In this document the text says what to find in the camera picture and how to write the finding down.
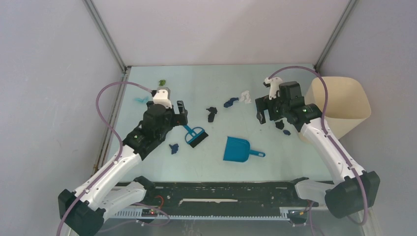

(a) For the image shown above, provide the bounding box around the blue hand brush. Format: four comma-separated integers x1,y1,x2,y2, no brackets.
183,125,209,148

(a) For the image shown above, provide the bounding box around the blue dustpan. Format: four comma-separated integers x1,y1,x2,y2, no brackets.
223,136,266,163

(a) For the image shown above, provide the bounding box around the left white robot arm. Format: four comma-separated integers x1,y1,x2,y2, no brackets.
58,101,188,236

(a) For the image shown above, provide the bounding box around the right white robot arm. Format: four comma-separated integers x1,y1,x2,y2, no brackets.
255,77,380,218

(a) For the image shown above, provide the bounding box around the blue paper scrap near left arm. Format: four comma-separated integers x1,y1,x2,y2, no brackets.
169,144,179,154

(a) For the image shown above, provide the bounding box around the white paper scrap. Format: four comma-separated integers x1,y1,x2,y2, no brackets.
239,90,252,104

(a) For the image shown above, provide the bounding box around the black paper scrap right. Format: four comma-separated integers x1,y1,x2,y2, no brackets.
275,120,285,130

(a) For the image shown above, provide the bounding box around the black paper scrap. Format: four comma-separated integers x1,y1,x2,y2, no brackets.
207,107,217,123
275,120,285,130

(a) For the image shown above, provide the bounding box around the teal paper scrap left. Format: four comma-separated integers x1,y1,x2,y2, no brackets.
134,96,149,104

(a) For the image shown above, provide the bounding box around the black paper scrap centre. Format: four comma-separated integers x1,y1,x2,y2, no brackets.
207,107,217,123

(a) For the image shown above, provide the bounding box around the dark blue paper scrap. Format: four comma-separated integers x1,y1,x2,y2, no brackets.
223,97,239,108

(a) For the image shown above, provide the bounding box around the cream waste bin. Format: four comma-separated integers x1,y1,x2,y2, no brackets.
323,76,371,139

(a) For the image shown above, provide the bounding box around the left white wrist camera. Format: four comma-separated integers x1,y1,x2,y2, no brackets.
152,87,173,109

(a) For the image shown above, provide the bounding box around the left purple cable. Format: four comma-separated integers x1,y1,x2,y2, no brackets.
56,81,154,236

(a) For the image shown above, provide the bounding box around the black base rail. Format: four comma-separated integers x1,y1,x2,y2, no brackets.
141,181,309,216

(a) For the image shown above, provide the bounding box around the white cable duct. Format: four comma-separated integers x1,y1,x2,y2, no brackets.
110,208,308,221

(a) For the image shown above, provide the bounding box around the right aluminium frame post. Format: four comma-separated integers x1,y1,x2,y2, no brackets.
314,0,359,72

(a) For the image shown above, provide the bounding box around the aluminium frame post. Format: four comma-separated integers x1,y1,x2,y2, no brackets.
82,0,127,73
314,0,359,72

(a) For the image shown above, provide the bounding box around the left aluminium frame post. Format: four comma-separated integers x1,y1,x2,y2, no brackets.
82,0,127,73

